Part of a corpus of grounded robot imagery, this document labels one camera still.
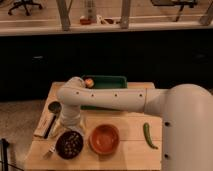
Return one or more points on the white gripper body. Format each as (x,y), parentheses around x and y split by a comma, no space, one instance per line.
(69,126)

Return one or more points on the grapes bunch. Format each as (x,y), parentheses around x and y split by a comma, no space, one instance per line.
(69,144)

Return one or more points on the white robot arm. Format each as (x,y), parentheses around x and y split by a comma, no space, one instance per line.
(186,111)

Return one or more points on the dark purple bowl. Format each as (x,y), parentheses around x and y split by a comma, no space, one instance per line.
(69,144)

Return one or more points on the orange bowl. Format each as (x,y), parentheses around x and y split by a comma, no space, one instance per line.
(104,139)

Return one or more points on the silver fork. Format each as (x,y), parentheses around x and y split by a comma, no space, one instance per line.
(49,152)

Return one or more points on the small orange fruit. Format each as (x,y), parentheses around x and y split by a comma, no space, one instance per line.
(89,83)

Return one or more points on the green plastic tray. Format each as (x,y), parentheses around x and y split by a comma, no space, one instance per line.
(107,81)

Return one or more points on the green chili pepper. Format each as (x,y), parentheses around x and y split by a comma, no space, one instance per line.
(146,131)

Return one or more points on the black stand lower left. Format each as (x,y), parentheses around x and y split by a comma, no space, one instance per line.
(4,165)

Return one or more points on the red object on shelf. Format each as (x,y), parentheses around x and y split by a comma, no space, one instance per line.
(85,21)

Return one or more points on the black office chair left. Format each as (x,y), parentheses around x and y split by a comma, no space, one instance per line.
(24,3)

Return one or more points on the black office chair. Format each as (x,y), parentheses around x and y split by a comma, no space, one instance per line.
(180,3)
(24,3)

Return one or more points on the black office chair right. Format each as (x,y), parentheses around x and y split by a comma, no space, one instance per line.
(180,3)

